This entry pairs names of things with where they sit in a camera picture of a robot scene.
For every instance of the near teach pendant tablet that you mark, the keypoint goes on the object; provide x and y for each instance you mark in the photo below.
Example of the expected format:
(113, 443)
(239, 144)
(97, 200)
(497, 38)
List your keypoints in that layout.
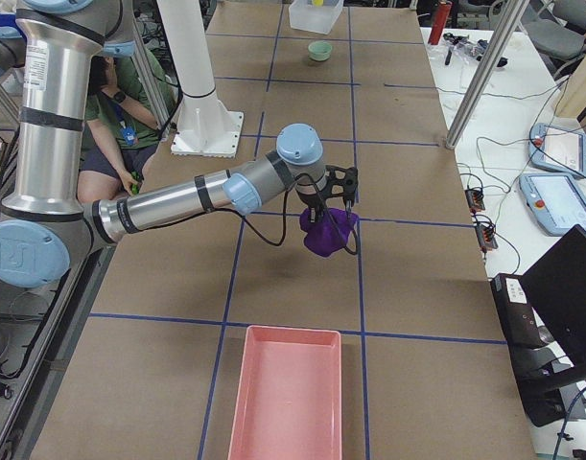
(555, 200)

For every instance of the far teach pendant tablet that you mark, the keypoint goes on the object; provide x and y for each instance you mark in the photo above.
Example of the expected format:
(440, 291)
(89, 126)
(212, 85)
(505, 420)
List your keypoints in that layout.
(557, 149)

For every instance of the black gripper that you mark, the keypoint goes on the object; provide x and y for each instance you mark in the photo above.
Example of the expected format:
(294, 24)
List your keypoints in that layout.
(314, 205)

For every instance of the clear plastic storage box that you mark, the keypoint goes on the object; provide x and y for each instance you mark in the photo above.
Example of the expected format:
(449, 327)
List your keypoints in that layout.
(304, 16)

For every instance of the seated person green shirt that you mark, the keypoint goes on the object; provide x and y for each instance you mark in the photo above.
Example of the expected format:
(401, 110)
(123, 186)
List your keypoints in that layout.
(124, 128)

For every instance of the white camera mast column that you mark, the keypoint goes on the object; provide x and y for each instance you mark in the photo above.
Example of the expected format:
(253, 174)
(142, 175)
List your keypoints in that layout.
(185, 34)

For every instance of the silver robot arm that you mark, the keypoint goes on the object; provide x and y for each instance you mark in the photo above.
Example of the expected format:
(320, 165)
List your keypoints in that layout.
(87, 137)

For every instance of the pink plastic tray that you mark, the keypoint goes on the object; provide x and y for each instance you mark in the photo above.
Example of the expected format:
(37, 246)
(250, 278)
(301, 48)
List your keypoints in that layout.
(289, 402)

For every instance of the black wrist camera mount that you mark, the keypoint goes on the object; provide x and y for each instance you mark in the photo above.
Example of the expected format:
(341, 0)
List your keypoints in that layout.
(341, 183)

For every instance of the pale green ceramic bowl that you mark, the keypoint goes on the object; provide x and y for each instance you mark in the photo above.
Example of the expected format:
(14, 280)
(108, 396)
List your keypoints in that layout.
(319, 50)

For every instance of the aluminium frame post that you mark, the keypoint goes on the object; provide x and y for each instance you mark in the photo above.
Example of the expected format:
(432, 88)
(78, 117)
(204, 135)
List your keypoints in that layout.
(511, 17)

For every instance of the purple cloth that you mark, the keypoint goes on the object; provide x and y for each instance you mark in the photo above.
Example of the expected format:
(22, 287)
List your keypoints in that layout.
(327, 236)

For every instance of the red cylinder bottle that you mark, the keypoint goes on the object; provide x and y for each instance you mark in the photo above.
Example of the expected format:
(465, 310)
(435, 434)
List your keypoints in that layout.
(441, 16)

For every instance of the teach pendant tablet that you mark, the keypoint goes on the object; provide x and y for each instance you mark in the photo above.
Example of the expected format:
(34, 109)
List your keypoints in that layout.
(555, 200)
(557, 149)

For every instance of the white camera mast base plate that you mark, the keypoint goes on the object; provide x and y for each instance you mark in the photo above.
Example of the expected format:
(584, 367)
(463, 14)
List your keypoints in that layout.
(205, 127)

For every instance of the black monitor with stand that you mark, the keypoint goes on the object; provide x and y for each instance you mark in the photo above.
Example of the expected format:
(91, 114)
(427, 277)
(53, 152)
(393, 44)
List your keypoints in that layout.
(543, 317)

